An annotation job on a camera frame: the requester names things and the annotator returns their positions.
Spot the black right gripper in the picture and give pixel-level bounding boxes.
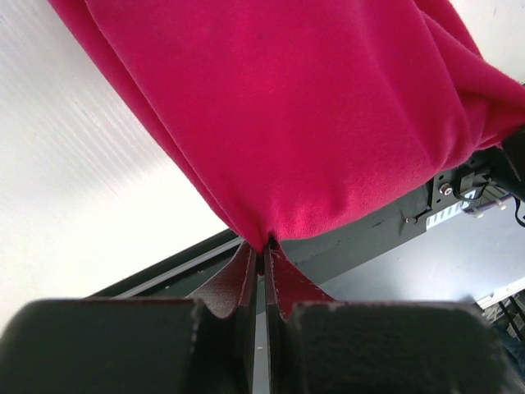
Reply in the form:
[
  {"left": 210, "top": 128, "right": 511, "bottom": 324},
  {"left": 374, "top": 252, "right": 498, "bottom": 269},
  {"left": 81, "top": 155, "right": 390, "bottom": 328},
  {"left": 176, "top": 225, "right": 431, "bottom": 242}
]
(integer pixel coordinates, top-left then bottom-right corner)
[{"left": 495, "top": 126, "right": 524, "bottom": 201}]

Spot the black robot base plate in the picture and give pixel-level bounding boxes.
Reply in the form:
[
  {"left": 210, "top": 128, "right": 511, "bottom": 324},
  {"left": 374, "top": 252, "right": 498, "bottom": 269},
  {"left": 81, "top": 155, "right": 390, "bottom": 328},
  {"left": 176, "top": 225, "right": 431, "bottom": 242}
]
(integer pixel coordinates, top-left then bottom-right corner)
[{"left": 88, "top": 159, "right": 514, "bottom": 300}]

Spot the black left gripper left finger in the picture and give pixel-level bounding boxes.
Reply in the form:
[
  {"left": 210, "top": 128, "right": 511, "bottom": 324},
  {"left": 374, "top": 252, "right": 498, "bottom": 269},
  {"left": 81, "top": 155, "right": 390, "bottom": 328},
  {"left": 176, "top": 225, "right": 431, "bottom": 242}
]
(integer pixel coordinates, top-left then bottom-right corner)
[{"left": 192, "top": 242, "right": 258, "bottom": 393}]

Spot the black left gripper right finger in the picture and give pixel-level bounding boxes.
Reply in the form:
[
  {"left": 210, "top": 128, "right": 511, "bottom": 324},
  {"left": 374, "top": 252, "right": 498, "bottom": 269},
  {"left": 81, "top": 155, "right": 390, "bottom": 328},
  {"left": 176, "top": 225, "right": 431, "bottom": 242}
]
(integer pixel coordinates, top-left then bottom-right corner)
[{"left": 262, "top": 241, "right": 334, "bottom": 393}]

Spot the right white cable duct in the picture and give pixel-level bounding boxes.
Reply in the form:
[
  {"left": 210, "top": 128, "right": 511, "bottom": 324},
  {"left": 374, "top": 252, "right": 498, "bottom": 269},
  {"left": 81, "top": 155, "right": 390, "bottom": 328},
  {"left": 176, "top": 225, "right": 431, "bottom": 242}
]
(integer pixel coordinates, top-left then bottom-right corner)
[{"left": 426, "top": 201, "right": 470, "bottom": 230}]

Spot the pink t shirt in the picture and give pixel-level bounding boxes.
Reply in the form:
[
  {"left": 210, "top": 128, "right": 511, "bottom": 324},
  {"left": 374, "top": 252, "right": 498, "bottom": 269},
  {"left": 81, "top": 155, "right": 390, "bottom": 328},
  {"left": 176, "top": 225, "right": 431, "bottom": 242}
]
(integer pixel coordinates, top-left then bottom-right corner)
[{"left": 52, "top": 1, "right": 524, "bottom": 250}]

